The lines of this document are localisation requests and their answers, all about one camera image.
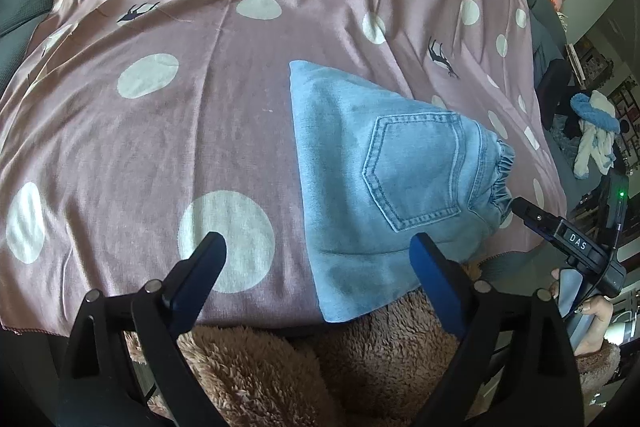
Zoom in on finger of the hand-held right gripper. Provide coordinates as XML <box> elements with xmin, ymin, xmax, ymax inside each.
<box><xmin>510</xmin><ymin>197</ymin><xmax>563</xmax><ymax>246</ymax></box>

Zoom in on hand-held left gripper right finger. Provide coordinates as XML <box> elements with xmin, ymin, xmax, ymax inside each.
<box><xmin>408</xmin><ymin>232</ymin><xmax>586</xmax><ymax>427</ymax></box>

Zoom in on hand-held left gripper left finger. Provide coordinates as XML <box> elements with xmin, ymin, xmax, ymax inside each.
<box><xmin>57</xmin><ymin>231</ymin><xmax>229</xmax><ymax>427</ymax></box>

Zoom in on light blue denim pants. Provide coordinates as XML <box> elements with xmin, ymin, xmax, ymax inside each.
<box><xmin>289</xmin><ymin>60</ymin><xmax>516</xmax><ymax>324</ymax></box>

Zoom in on person's right hand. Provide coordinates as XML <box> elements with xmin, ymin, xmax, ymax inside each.
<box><xmin>549</xmin><ymin>268</ymin><xmax>615</xmax><ymax>357</ymax></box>

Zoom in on blue and white garment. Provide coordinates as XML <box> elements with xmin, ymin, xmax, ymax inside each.
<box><xmin>570</xmin><ymin>90</ymin><xmax>622</xmax><ymax>180</ymax></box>

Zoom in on brown fluffy robe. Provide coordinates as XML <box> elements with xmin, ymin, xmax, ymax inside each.
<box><xmin>122</xmin><ymin>257</ymin><xmax>506</xmax><ymax>427</ymax></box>

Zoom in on cluttered shelf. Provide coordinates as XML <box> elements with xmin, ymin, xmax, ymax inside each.
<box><xmin>565</xmin><ymin>39</ymin><xmax>640</xmax><ymax>135</ymax></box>

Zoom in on pink polka dot blanket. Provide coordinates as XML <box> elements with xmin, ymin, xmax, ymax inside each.
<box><xmin>0</xmin><ymin>0</ymin><xmax>569</xmax><ymax>339</ymax></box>

